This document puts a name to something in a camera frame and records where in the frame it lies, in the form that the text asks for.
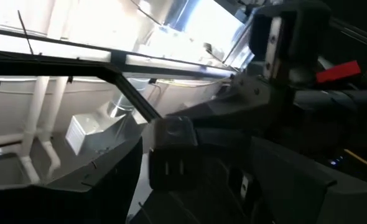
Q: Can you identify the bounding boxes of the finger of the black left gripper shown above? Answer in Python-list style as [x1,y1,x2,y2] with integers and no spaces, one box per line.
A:
[167,73,277,129]

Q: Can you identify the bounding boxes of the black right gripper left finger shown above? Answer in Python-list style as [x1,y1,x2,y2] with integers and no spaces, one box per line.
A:
[0,138,144,224]

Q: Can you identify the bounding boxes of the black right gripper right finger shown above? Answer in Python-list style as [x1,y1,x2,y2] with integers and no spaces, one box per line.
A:
[250,136,367,224]

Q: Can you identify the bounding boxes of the black USB wall charger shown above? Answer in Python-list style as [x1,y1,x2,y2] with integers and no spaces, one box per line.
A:
[148,115,200,191]

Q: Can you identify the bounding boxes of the red plastic tab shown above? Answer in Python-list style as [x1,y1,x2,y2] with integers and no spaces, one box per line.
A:
[315,60,362,84]

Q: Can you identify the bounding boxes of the white ceiling pipe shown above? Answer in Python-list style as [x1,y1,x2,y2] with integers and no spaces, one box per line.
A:
[39,76,70,183]
[19,76,50,184]

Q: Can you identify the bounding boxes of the yellow cable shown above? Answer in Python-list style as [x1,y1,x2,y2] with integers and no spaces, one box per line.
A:
[343,148,367,175]

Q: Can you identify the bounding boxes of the silver rectangular duct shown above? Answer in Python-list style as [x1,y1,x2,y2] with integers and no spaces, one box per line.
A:
[64,93,149,156]

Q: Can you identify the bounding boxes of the black overhead frame beam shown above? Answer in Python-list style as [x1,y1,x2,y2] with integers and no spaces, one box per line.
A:
[0,48,238,123]

